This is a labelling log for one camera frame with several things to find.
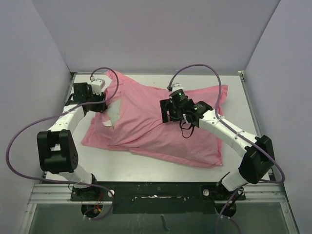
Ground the pink pillow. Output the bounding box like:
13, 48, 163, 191
109, 81, 222, 168

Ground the pink satin rose pillowcase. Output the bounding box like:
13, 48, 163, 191
81, 71, 128, 150

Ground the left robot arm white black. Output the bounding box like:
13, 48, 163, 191
37, 79, 107, 200

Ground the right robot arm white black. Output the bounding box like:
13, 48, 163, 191
159, 89, 273, 199

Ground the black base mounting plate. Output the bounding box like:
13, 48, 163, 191
70, 181, 232, 214

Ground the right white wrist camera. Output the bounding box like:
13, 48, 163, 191
167, 83, 184, 92

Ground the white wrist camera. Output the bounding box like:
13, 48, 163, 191
90, 77, 106, 96
167, 83, 184, 92

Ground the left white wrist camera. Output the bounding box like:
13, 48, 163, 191
90, 77, 106, 96

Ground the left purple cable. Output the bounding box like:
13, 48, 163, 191
6, 67, 120, 221

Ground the aluminium frame rail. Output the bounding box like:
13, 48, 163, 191
20, 70, 300, 234

